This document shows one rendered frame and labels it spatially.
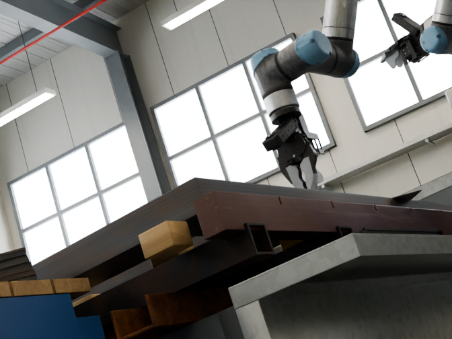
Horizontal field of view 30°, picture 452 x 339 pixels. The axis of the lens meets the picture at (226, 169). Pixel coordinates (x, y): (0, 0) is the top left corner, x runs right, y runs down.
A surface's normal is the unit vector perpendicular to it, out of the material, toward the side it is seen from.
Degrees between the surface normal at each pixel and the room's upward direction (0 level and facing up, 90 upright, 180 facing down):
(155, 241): 90
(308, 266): 90
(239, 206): 90
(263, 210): 90
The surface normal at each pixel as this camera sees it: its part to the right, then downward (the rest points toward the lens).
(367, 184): -0.46, -0.13
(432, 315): 0.76, -0.41
